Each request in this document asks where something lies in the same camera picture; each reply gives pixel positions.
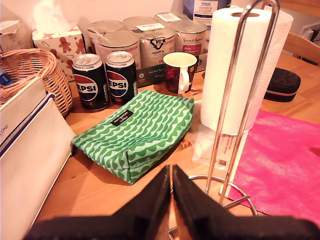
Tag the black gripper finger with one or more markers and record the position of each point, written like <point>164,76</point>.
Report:
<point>195,202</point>
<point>147,207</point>

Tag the metallic paper towel stand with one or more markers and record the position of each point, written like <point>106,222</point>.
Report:
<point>226,100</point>

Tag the white paper towel roll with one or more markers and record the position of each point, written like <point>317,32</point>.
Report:
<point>217,62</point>

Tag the clear printed plastic bag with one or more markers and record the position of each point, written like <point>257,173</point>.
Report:
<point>202,150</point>

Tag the green wave-patterned fabric pouch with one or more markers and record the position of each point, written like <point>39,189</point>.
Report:
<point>140,130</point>

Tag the white navy-trimmed cosmetic bag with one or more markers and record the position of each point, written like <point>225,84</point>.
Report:
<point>32,162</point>

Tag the black Pepsi Max can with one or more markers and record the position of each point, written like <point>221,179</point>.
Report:
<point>91,87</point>
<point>121,82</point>

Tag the black zipped case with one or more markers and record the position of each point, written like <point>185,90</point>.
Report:
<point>282,85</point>

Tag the white Lancome cosmetic bag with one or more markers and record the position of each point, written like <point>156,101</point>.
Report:
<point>20,105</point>

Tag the silver tin red label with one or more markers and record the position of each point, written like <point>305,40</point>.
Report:
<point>190,37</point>

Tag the gingerbread print tissue box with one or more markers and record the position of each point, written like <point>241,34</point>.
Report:
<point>62,47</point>

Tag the silver food tin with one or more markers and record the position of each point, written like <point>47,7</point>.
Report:
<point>105,26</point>
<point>140,22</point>
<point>170,17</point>

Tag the wooden chair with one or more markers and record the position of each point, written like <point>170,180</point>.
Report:
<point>300,47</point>

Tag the blue packet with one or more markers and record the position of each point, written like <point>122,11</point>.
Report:
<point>4,78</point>

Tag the large clear water bottle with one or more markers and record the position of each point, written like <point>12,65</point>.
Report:
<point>202,10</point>

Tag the white facial tissue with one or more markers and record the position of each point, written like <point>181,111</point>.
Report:
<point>50,15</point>

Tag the pale cardboard box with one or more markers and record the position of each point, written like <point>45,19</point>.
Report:
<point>12,35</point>

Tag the white wall socket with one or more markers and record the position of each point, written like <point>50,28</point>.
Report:
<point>307,32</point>

